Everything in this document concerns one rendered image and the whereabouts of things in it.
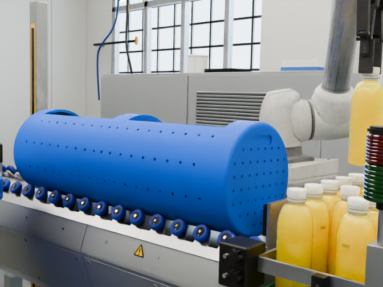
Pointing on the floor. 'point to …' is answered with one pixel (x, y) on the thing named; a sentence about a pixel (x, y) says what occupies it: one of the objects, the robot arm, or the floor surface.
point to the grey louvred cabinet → (216, 101)
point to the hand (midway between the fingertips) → (370, 58)
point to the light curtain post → (38, 58)
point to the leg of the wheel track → (12, 281)
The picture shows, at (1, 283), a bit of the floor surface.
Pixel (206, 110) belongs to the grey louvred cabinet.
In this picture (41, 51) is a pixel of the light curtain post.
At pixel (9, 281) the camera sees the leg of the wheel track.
